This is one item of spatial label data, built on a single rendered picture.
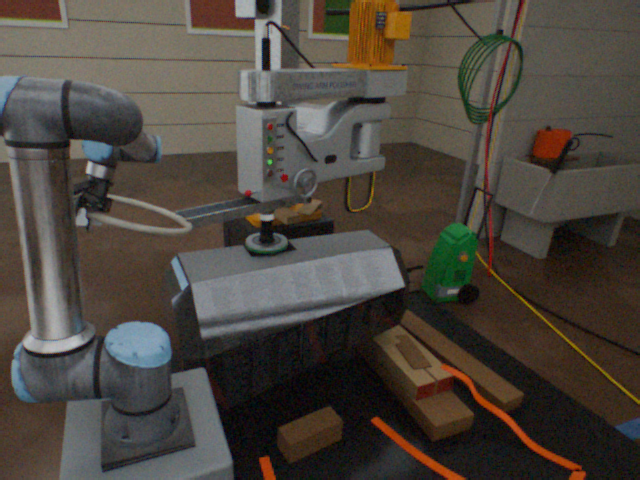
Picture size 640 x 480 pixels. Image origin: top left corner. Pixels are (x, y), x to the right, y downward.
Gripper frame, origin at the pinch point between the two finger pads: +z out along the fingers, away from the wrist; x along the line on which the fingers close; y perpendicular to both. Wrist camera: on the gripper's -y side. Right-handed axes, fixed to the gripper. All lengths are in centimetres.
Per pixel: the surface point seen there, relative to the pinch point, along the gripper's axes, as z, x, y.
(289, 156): -49, 70, 41
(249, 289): 14, 58, 47
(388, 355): 37, 122, 115
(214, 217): -13, 49, 24
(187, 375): 26, -10, 62
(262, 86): -73, 50, 27
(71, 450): 39, -43, 53
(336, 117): -75, 95, 49
